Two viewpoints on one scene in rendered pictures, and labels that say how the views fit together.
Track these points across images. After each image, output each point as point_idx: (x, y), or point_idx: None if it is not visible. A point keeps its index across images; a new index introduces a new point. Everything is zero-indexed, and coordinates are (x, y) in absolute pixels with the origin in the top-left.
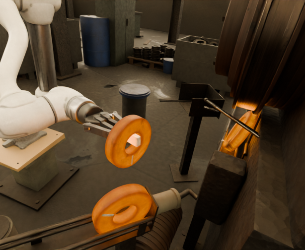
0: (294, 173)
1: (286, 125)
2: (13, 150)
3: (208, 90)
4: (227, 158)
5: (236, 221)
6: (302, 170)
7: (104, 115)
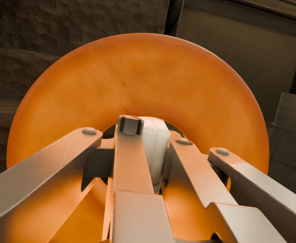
0: (89, 40)
1: None
2: None
3: None
4: None
5: None
6: (103, 28)
7: (159, 237)
